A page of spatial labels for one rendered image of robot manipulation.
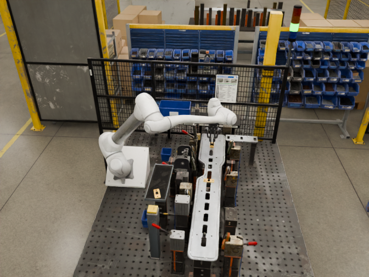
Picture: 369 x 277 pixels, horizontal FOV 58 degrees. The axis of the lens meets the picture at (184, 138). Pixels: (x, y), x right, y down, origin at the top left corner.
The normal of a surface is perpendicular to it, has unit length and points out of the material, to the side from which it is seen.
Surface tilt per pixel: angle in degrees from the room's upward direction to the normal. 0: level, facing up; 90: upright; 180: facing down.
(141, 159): 43
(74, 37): 91
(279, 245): 0
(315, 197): 0
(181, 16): 90
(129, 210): 0
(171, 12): 90
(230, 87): 90
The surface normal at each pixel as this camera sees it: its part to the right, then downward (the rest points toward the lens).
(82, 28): -0.07, 0.56
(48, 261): 0.00, -0.83
